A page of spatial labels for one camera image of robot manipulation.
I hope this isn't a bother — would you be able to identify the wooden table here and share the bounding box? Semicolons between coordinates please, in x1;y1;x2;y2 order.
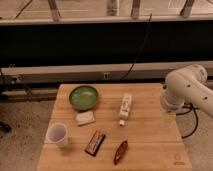
37;83;192;171

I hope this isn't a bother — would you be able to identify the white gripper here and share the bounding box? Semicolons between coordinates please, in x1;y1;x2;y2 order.
160;92;184;126

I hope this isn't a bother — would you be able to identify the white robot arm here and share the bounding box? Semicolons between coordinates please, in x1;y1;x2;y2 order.
160;64;213;125

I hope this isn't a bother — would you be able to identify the green ceramic bowl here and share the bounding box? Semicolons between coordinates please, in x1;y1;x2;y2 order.
69;85;99;111

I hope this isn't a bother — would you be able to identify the black cable right floor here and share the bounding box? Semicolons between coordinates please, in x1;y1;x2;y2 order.
175;103;200;140

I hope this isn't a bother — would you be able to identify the white bottle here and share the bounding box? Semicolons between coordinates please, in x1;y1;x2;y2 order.
119;93;132;126

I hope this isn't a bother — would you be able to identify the white plastic cup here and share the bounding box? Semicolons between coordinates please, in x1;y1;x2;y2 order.
46;122;68;147

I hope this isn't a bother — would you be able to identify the black cable on wall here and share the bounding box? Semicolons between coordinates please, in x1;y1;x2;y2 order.
119;13;153;82

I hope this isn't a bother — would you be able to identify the brown snack wrapper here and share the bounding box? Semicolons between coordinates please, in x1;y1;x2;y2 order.
113;141;128;165

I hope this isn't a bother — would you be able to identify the dark candy bar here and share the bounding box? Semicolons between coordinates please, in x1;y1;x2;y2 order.
85;131;106;157

